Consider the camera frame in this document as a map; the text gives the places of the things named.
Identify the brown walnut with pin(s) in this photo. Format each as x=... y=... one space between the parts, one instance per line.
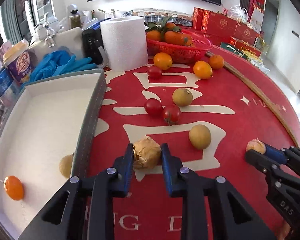
x=146 y=154

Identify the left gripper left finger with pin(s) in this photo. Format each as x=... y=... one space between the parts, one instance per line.
x=83 y=208

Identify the small orange with stem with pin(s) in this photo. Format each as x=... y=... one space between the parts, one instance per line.
x=13 y=188

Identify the brown kiwi lower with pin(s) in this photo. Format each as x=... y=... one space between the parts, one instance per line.
x=200 y=137

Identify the red cherry tomato far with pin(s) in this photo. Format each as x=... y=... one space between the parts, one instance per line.
x=154 y=72

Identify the pale walnut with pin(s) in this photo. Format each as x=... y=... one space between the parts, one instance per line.
x=256 y=145

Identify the black speaker device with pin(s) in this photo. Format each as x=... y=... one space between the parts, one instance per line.
x=91 y=46

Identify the walnut inside tray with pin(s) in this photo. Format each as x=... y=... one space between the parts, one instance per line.
x=65 y=165

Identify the brown kiwi upper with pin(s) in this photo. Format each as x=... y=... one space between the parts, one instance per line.
x=182 y=97

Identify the long wooden back scratcher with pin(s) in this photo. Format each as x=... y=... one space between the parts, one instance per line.
x=265 y=88

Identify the blue rubber gloves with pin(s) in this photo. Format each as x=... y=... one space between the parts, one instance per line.
x=58 y=63

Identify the red gift boxes stack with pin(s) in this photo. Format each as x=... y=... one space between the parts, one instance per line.
x=218 y=29

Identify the blue drink can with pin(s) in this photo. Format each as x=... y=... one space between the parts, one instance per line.
x=9 y=89

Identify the silver rabbit figurine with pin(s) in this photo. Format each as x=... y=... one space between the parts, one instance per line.
x=46 y=30

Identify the white paper towel roll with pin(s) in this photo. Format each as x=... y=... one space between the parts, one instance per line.
x=124 y=41

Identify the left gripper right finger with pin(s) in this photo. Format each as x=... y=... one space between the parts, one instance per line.
x=211 y=203

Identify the red cherry tomato left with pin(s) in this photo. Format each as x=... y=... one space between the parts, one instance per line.
x=153 y=107

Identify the purple instant noodle cup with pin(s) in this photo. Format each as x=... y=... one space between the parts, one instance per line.
x=18 y=61

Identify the grey white tray box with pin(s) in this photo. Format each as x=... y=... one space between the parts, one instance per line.
x=50 y=119

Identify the red cherry tomato with stem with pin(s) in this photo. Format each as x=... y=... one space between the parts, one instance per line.
x=171 y=114

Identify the brown kiwi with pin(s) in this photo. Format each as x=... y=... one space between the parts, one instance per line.
x=200 y=137
x=182 y=97

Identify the red plastic fruit basket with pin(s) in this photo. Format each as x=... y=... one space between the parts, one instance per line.
x=182 y=54

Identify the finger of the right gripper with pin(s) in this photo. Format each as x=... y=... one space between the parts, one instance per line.
x=267 y=166
x=284 y=156

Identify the red round table mat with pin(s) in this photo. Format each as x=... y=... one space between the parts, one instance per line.
x=232 y=112

